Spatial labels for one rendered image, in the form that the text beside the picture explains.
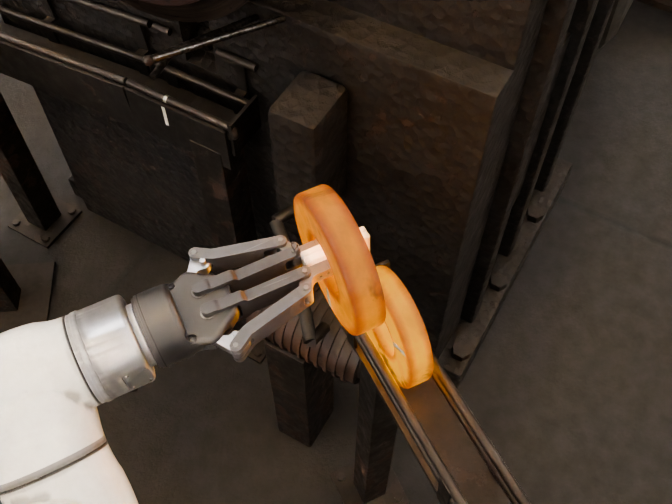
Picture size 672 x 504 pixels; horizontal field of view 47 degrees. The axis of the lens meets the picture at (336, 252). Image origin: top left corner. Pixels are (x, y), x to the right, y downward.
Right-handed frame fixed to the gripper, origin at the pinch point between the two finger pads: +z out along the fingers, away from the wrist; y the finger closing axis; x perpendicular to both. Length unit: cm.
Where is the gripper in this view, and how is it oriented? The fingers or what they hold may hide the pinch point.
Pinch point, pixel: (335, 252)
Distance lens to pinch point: 77.1
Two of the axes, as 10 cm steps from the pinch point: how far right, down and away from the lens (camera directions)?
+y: 4.3, 7.5, -5.0
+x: -0.5, -5.4, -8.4
